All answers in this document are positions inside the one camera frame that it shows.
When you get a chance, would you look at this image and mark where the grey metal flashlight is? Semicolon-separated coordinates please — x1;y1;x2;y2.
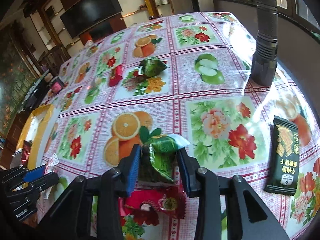
251;0;278;87

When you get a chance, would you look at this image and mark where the red round-logo candy packet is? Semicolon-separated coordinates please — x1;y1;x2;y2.
119;186;186;219

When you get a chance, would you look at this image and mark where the dark green biscuit bar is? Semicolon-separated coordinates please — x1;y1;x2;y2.
264;116;299;196

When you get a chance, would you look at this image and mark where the pink labelled jar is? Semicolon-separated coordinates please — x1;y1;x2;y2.
50;76;65;95

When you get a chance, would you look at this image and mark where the black piano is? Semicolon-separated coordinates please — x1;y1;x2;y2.
18;69;54;113

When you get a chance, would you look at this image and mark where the red white small packet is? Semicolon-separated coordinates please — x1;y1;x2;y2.
44;153;59;174

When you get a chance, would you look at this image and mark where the green triangular snack packet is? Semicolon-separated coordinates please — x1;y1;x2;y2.
138;134;190;184

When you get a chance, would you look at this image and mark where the dark green pyramid snack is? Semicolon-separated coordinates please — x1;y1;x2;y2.
138;57;168;77

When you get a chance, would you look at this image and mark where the large floral wall painting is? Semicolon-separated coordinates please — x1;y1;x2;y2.
0;34;35;136

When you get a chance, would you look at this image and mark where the silver foil snack bag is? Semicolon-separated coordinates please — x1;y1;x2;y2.
10;148;22;168

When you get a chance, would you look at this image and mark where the clear green snack packet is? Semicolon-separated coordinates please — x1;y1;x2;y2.
84;76;105;105

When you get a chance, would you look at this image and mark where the red candy bar wrapper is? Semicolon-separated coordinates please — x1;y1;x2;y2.
108;64;123;87

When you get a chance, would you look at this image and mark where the floral fruit tablecloth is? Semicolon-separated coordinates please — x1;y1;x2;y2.
37;12;319;239

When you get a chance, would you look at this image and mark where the yellow rimmed white tray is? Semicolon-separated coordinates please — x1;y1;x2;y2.
16;104;56;170

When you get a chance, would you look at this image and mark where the red pyramid snack packet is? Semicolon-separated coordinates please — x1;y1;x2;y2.
21;140;31;167

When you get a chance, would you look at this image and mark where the black wall television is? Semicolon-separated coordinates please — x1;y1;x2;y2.
60;0;122;38

